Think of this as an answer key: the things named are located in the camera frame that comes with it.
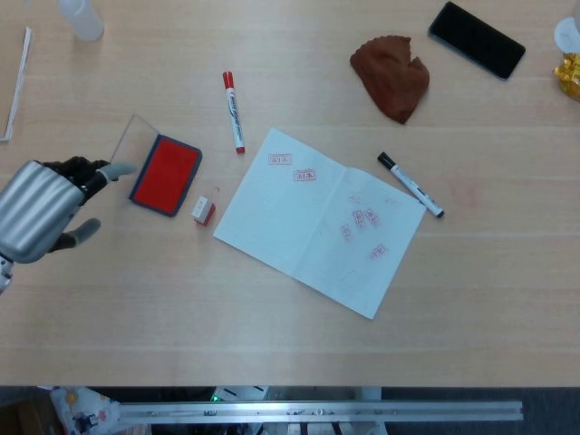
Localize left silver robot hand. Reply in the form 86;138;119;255
0;156;137;265

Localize small red white stamp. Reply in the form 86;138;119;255
193;195;217;227

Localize open white lined notebook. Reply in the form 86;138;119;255
212;127;427;321

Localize red ink pad clear lid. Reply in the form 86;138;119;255
108;114;204;218

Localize translucent plastic squeeze bottle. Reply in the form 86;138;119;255
57;0;105;43

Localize colourful printed sheet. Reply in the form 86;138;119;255
48;386;122;435

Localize red whiteboard marker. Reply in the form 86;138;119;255
221;71;247;155

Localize black whiteboard marker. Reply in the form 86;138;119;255
376;151;446;219

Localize brown crumpled cloth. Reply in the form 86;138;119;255
349;35;430;125

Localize black smartphone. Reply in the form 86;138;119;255
427;1;527;82

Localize gold snack package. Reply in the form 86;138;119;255
552;52;580;100

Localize white round coaster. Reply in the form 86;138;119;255
554;16;580;54

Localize aluminium rail profile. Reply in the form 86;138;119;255
118;400;525;426

